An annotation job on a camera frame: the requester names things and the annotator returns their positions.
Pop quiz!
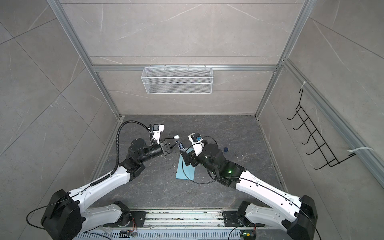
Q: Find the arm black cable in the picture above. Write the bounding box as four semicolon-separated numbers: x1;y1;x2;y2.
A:
89;119;151;187
181;135;322;240

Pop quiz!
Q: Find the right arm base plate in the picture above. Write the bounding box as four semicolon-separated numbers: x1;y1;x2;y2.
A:
222;211;265;227

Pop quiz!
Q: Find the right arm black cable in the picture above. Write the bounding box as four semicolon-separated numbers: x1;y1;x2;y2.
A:
181;135;322;240

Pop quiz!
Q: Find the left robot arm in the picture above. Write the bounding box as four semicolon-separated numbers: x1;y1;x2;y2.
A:
41;139;179;240

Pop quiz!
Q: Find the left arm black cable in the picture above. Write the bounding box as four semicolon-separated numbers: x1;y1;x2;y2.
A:
89;119;151;187

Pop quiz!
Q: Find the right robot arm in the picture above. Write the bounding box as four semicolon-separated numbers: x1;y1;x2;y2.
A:
180;143;320;240

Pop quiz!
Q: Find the glue stick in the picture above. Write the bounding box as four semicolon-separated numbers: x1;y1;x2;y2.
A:
174;135;185;151

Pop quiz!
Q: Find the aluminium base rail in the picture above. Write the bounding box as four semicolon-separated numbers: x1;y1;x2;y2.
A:
76;210;291;240

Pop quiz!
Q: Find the white wire mesh basket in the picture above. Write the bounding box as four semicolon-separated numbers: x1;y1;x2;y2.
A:
141;67;214;95

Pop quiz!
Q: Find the black wire hook rack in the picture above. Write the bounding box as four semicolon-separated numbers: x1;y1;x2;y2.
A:
287;89;356;170

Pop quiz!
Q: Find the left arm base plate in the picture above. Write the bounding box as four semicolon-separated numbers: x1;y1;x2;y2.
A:
118;211;147;228

